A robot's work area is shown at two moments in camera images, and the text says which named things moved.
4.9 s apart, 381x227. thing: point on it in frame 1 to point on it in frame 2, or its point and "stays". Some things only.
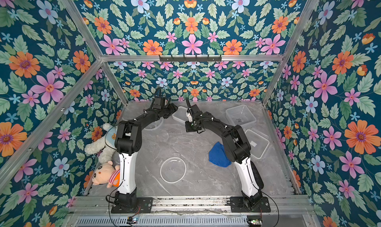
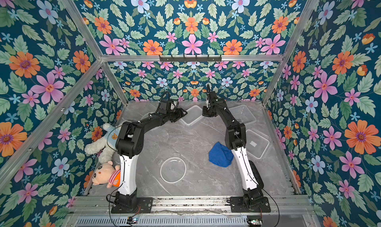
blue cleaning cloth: x=217 y=155 stays
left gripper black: x=172 y=107 to x=180 y=114
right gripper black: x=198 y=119 to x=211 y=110
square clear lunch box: x=239 y=115 stays
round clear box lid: x=173 y=169 stays
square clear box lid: x=258 y=144 stays
